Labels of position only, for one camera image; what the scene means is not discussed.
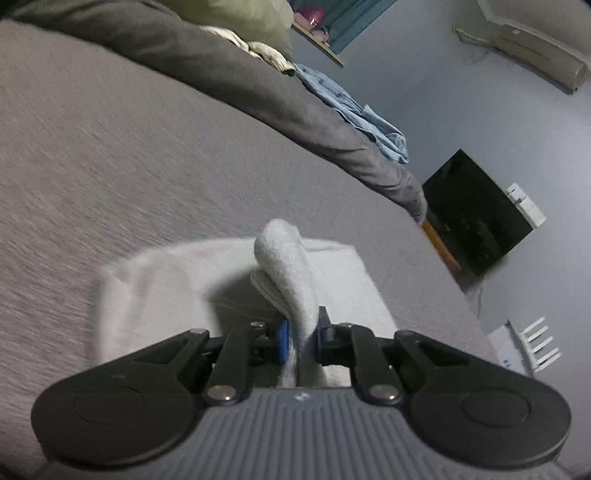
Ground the white wall socket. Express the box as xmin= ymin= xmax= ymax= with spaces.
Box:
xmin=505 ymin=182 xmax=546 ymax=228

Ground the pink round ornament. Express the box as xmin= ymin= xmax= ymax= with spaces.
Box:
xmin=295 ymin=8 xmax=329 ymax=34

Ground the dark grey duvet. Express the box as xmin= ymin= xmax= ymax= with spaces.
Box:
xmin=9 ymin=0 xmax=428 ymax=225

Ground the olive green pillow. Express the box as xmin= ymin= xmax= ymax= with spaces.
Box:
xmin=205 ymin=0 xmax=296 ymax=58

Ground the wall air conditioner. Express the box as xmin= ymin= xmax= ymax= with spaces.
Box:
xmin=453 ymin=0 xmax=591 ymax=95

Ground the white router with antennas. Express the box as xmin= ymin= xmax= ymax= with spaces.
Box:
xmin=488 ymin=316 xmax=563 ymax=378

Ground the light blue blanket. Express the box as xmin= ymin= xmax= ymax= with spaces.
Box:
xmin=294 ymin=64 xmax=410 ymax=165

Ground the wooden windowsill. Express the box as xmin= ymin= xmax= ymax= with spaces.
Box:
xmin=291 ymin=22 xmax=346 ymax=68

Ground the black television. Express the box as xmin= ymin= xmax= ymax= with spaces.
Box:
xmin=422 ymin=148 xmax=546 ymax=277

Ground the wooden television stand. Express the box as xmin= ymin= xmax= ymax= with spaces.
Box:
xmin=420 ymin=219 xmax=463 ymax=274

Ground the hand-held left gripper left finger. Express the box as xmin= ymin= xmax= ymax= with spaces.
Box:
xmin=99 ymin=320 xmax=292 ymax=407

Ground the teal curtain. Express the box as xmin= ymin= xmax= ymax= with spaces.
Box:
xmin=318 ymin=0 xmax=399 ymax=54

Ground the white towel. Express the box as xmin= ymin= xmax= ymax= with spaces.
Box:
xmin=95 ymin=219 xmax=398 ymax=389

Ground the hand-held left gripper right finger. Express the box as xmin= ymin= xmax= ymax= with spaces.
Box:
xmin=317 ymin=306 xmax=502 ymax=406

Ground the cream crumpled cloth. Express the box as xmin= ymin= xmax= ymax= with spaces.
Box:
xmin=202 ymin=25 xmax=297 ymax=75

